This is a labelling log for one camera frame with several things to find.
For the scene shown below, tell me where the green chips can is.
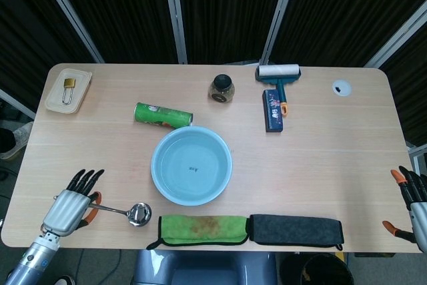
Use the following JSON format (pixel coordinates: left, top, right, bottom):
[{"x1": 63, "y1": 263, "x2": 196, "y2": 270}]
[{"x1": 133, "y1": 101, "x2": 195, "y2": 130}]

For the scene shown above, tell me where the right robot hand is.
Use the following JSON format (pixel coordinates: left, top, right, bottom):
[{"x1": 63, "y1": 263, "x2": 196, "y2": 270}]
[{"x1": 382, "y1": 164, "x2": 427, "y2": 254}]

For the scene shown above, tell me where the metal ladle orange handle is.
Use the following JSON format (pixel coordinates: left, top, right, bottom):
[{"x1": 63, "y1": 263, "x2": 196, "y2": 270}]
[{"x1": 87, "y1": 202, "x2": 153, "y2": 228}]

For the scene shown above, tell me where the cream plastic lunch box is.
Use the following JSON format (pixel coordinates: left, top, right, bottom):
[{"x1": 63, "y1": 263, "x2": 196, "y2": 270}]
[{"x1": 44, "y1": 67, "x2": 93, "y2": 115}]

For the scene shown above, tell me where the dark grey towel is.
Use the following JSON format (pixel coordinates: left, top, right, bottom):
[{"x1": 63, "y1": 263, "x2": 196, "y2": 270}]
[{"x1": 248, "y1": 214, "x2": 345, "y2": 252}]

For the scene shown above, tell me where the dark blue rectangular box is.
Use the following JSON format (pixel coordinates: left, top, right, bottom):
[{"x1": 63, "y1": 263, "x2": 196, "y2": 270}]
[{"x1": 262, "y1": 88, "x2": 286, "y2": 133}]

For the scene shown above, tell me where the black trash bin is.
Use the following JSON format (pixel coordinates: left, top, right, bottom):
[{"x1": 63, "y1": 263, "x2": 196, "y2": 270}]
[{"x1": 300, "y1": 252, "x2": 355, "y2": 285}]

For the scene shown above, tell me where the white shoe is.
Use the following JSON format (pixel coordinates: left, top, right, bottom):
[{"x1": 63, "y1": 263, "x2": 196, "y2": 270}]
[{"x1": 0, "y1": 121, "x2": 35, "y2": 161}]

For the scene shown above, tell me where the grey partition frame post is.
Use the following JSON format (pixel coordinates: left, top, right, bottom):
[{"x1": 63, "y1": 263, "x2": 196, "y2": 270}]
[
  {"x1": 260, "y1": 0, "x2": 302, "y2": 63},
  {"x1": 161, "y1": 0, "x2": 188, "y2": 65},
  {"x1": 362, "y1": 7, "x2": 427, "y2": 69},
  {"x1": 32, "y1": 0, "x2": 105, "y2": 64}
]

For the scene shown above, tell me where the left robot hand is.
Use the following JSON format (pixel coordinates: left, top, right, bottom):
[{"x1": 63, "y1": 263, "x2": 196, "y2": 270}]
[{"x1": 41, "y1": 168, "x2": 105, "y2": 237}]

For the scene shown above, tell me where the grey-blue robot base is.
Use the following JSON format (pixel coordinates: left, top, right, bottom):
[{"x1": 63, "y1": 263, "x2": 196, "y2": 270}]
[{"x1": 133, "y1": 250, "x2": 278, "y2": 285}]

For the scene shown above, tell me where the brass padlock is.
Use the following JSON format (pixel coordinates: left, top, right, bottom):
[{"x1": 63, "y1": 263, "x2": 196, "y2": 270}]
[{"x1": 60, "y1": 77, "x2": 77, "y2": 106}]

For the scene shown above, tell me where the light blue plastic bowl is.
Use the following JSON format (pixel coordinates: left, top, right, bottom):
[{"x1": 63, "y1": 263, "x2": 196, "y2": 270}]
[{"x1": 150, "y1": 125, "x2": 234, "y2": 207}]

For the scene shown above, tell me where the green microfibre towel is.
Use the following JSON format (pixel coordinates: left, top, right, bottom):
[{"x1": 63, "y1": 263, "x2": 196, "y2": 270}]
[{"x1": 146, "y1": 214, "x2": 251, "y2": 251}]

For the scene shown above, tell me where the teal lint roller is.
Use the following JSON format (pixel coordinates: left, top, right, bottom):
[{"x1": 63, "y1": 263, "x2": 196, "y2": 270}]
[{"x1": 255, "y1": 63, "x2": 302, "y2": 115}]

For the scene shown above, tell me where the glass spice jar black lid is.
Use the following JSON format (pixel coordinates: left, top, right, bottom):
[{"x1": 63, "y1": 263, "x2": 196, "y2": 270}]
[{"x1": 208, "y1": 74, "x2": 236, "y2": 103}]

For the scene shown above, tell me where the white cable grommet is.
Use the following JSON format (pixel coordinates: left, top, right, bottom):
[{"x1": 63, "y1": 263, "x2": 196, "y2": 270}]
[{"x1": 331, "y1": 79, "x2": 353, "y2": 97}]

